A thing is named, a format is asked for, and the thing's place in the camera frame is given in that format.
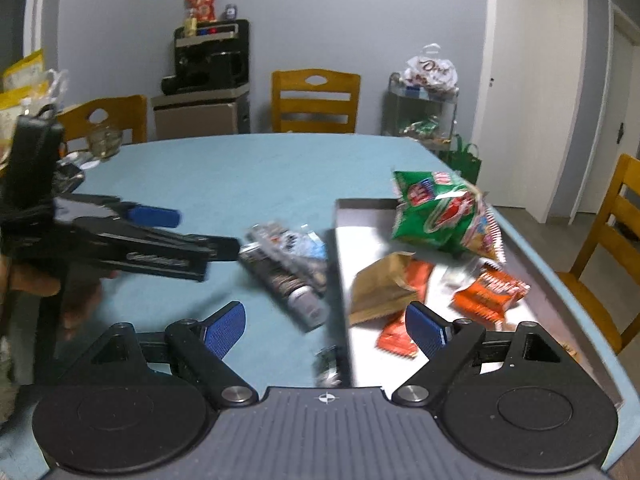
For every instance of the brown snack packet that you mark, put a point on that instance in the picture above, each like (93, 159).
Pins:
(372, 290)

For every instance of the small yellow bottle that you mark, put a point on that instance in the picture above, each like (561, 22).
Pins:
(190, 25)

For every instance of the green tote bag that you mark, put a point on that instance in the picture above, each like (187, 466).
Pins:
(462, 160)

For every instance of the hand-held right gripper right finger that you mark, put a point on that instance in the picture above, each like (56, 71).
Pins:
(425, 330)

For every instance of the colourful snack packet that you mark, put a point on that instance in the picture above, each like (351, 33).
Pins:
(486, 235)

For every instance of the black water dispenser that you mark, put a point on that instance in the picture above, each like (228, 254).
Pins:
(210, 60)

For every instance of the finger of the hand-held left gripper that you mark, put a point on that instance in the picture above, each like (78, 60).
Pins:
(152, 216)
(150, 250)

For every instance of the small orange snack packet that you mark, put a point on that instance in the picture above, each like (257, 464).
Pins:
(490, 292)

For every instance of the green snack packet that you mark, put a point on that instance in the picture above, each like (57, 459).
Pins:
(425, 220)

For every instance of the clear plastic bag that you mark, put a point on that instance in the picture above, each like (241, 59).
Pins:
(57, 85)

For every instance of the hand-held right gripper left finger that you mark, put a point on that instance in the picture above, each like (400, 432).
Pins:
(225, 327)

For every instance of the gold red wrapped candy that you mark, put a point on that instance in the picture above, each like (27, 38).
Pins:
(327, 365)

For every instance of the red snack bag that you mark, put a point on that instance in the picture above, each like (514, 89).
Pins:
(201, 4)

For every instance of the grey snack packet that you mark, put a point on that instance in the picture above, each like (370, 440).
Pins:
(300, 247)

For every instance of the wooden chair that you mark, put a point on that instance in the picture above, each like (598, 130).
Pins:
(610, 240)
(315, 105)
(130, 120)

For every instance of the grey metal tray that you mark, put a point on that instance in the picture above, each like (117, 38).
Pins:
(370, 240)

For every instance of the white plastic bag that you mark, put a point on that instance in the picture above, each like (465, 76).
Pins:
(432, 72)

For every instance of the long red snack bar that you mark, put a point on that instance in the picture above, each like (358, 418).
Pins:
(400, 335)

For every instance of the yellow snack bag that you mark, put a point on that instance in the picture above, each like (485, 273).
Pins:
(22, 67)
(12, 115)

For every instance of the white tissue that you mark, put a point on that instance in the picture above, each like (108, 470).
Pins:
(89, 164)

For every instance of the person's left hand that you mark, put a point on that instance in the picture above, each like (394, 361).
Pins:
(35, 280)

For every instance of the green wrapped snacks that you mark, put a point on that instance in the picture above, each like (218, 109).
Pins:
(422, 127)

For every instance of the metal trolley cart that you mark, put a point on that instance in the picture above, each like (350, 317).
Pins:
(422, 107)

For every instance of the white door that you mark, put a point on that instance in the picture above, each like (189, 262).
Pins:
(525, 85)
(615, 85)

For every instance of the black crumpled bag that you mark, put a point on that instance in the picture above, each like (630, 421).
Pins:
(70, 177)

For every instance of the glass cup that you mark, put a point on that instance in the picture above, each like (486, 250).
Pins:
(105, 142)

